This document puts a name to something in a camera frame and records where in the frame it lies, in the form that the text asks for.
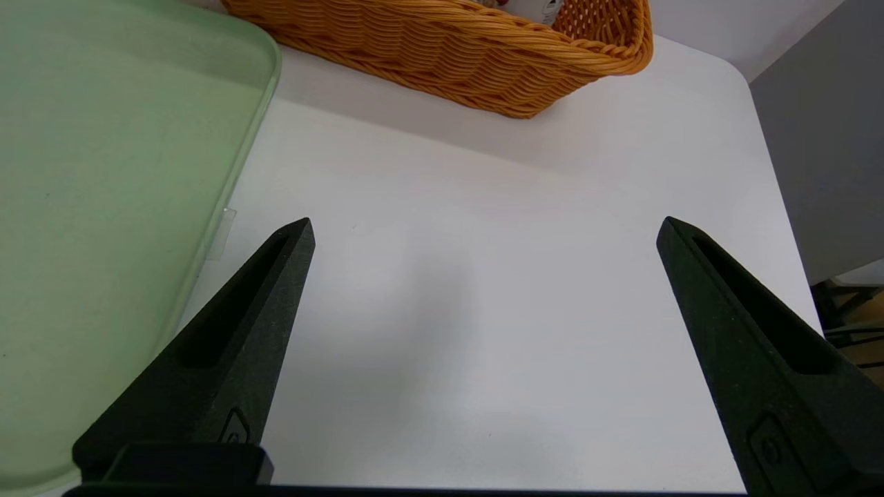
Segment light green plastic tray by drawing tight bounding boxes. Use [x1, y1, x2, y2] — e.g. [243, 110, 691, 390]
[0, 0, 282, 496]

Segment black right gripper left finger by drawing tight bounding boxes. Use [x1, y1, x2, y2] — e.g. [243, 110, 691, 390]
[72, 217, 317, 482]

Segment white yogurt bottle navy cap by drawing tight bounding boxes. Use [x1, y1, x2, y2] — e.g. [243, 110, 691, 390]
[480, 0, 574, 26]

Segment black metal frame legs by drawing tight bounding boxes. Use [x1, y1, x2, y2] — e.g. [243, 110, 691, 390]
[811, 276, 884, 387]

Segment orange wicker basket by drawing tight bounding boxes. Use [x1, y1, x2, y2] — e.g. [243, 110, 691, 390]
[221, 0, 654, 119]

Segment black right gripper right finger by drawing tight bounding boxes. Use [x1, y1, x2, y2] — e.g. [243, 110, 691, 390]
[656, 216, 884, 492]

